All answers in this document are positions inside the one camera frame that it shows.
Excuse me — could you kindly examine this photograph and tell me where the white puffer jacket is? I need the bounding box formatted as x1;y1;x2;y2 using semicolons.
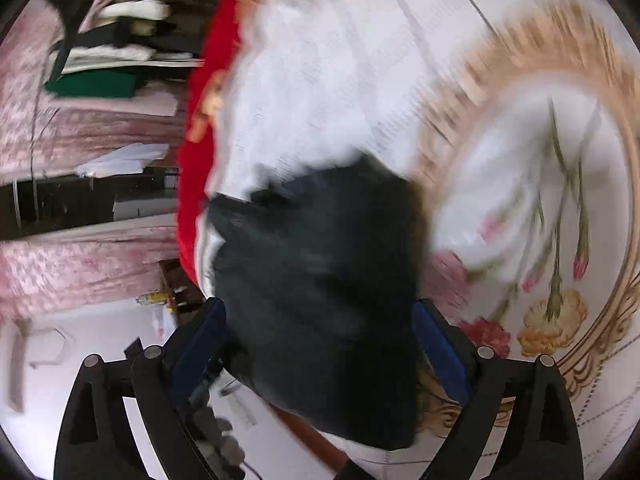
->
61;44;205;74

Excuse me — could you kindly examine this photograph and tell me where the black leather jacket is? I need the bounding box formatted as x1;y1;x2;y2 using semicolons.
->
205;150;433;452

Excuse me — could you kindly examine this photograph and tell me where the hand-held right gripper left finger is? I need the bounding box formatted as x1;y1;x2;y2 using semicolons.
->
52;296;230;480

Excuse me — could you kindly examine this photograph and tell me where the white diamond-pattern floral sheet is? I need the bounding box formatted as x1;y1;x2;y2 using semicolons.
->
195;0;640;480

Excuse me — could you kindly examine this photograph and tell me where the pale pink long coat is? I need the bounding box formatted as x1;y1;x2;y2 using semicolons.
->
50;92;179;117

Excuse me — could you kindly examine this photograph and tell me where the white flat cloth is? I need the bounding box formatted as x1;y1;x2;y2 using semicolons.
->
76;142;171;179

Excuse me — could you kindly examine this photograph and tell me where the pink floral curtain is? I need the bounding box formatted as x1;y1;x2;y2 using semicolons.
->
0;5;193;316

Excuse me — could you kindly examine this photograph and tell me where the black hanging coat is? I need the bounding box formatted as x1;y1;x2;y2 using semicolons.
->
50;21;201;53

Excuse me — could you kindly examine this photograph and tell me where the green hanging garment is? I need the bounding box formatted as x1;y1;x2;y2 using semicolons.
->
44;71;139;100

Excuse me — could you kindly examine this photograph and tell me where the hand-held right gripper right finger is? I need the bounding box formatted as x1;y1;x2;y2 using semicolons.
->
411;298;585;480

